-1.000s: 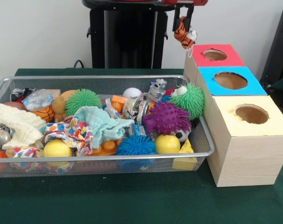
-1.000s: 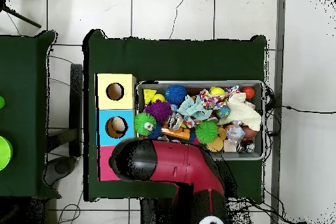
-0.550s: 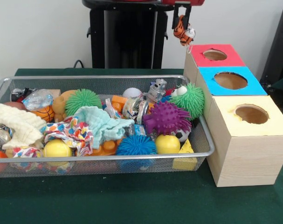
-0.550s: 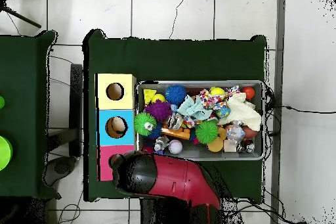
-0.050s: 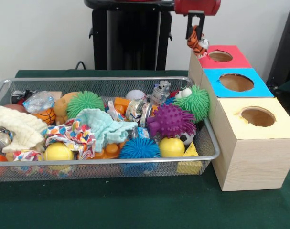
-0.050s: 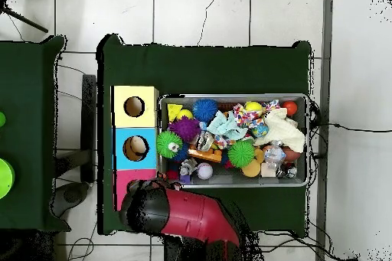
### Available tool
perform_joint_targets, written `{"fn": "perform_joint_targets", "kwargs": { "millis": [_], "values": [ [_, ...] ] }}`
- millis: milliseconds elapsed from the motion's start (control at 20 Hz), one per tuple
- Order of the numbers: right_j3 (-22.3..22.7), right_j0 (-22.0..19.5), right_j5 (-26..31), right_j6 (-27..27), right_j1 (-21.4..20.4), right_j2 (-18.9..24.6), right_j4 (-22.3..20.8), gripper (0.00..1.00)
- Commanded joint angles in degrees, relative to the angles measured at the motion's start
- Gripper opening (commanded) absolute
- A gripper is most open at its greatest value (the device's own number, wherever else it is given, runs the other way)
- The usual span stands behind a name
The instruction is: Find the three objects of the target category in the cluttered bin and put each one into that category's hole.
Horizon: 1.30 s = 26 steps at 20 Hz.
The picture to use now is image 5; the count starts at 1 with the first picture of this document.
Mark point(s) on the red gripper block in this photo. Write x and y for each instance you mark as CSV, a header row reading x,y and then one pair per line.
x,y
197,6

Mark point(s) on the orange striped tiger toy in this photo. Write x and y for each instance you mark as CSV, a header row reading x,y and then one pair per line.
x,y
196,44

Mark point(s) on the green spiky ball with eyes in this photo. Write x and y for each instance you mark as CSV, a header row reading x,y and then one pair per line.
x,y
197,105

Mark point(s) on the wooden box with three holes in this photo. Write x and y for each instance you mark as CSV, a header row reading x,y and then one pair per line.
x,y
252,162

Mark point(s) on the shallow clear mesh bin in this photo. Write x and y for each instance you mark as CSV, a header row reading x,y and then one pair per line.
x,y
111,170

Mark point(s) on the silver toy robot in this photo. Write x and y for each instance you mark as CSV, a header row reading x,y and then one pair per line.
x,y
160,93

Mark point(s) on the black chair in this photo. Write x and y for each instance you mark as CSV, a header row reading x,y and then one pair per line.
x,y
285,47

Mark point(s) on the purple spiky toy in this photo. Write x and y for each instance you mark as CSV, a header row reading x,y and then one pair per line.
x,y
171,121

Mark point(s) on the crushed silver drink can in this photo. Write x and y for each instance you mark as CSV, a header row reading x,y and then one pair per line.
x,y
137,111

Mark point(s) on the plain green spiky ball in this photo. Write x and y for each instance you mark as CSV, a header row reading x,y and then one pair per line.
x,y
85,102

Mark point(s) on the blue spiky ball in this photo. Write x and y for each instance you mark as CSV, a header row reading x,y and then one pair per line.
x,y
140,148

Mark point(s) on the light blue cloth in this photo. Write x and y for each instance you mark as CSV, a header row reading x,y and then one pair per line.
x,y
104,128

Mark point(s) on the colourful patterned cloth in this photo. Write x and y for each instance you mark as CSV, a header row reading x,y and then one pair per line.
x,y
70,136

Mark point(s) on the yellow ball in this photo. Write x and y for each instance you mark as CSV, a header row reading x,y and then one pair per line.
x,y
58,152

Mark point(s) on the cream white cloth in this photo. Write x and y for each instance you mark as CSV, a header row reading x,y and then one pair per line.
x,y
18,126

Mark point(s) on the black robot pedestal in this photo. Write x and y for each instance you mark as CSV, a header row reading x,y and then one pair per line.
x,y
125,35

